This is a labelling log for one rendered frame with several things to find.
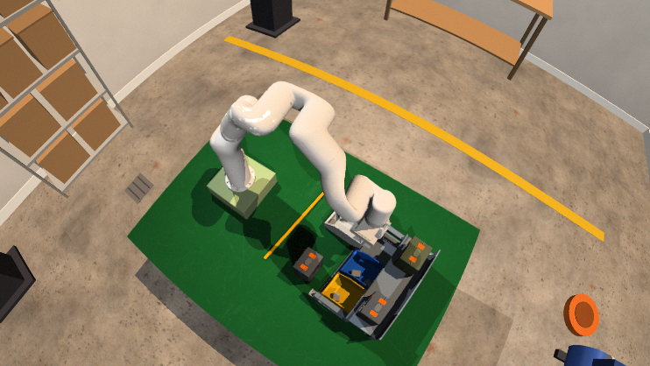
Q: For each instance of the yellow open bin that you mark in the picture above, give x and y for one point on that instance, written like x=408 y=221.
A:
x=349 y=290

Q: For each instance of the blue open bin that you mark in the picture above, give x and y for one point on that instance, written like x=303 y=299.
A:
x=369 y=267

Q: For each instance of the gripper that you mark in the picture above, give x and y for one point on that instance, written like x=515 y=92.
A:
x=381 y=231

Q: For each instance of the yellow bar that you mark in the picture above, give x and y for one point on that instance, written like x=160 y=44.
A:
x=288 y=232

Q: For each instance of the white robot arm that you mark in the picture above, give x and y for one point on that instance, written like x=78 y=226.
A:
x=309 y=132

